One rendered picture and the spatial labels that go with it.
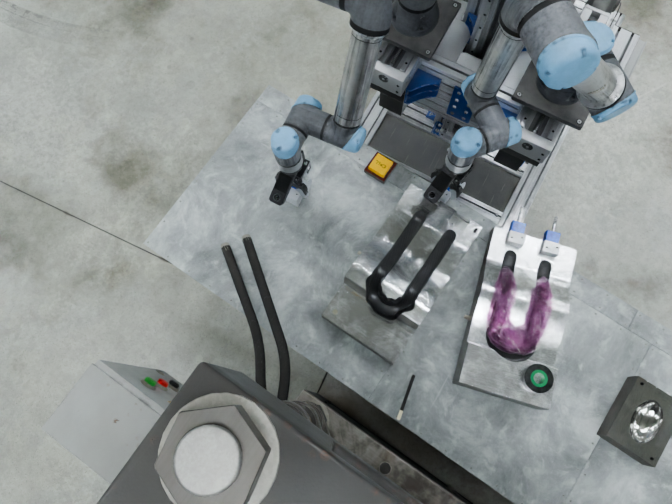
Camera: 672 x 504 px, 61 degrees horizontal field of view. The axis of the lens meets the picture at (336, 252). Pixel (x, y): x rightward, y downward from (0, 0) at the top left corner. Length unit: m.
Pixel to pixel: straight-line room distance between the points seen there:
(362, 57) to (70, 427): 1.01
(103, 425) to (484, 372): 1.02
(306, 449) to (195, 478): 0.10
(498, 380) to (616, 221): 1.45
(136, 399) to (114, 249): 1.78
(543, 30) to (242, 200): 1.08
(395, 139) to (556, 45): 1.46
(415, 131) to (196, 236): 1.20
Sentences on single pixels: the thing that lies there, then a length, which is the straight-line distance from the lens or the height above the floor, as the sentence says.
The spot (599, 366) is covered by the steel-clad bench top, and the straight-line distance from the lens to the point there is 1.92.
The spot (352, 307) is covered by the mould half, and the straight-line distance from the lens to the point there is 1.73.
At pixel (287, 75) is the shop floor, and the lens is 3.05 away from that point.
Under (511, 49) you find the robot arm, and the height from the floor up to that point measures 1.40.
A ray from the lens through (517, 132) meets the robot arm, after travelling 1.62.
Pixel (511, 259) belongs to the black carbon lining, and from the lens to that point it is 1.83.
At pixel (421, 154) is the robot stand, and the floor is 0.21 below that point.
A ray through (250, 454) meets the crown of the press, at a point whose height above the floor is 2.04.
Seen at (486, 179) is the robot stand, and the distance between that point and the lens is 2.61.
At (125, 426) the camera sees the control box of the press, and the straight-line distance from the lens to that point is 1.17.
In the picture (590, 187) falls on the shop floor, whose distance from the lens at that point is 2.98.
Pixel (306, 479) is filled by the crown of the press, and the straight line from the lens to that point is 0.56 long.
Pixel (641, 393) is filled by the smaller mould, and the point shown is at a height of 0.87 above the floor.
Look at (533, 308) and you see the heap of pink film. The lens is 1.75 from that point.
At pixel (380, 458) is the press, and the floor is 0.78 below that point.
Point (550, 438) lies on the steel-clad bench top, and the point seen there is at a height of 0.80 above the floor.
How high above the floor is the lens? 2.56
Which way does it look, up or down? 75 degrees down
